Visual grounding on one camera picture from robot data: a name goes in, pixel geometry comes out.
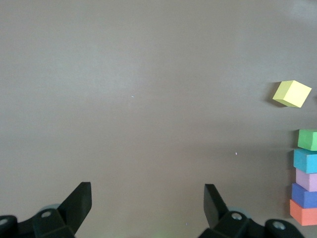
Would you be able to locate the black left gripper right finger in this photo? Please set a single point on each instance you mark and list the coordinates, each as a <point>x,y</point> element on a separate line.
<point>235,225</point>

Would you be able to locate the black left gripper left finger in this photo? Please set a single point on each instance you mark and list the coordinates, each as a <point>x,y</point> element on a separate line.
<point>49,223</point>

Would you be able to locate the orange foam cube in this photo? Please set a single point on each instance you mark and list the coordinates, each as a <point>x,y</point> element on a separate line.
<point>305,215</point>

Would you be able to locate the purple foam cube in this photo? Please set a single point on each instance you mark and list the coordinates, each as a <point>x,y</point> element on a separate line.
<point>307,197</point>

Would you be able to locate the pink foam cube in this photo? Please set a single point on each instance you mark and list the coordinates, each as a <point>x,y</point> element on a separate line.
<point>308,180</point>

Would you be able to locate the blue foam cube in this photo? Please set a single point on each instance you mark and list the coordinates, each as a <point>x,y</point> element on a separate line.
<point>307,161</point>

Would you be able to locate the green foam cube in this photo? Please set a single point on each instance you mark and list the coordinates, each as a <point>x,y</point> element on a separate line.
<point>308,139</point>

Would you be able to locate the yellow foam cube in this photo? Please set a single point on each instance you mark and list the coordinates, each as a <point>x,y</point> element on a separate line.
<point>293,94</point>

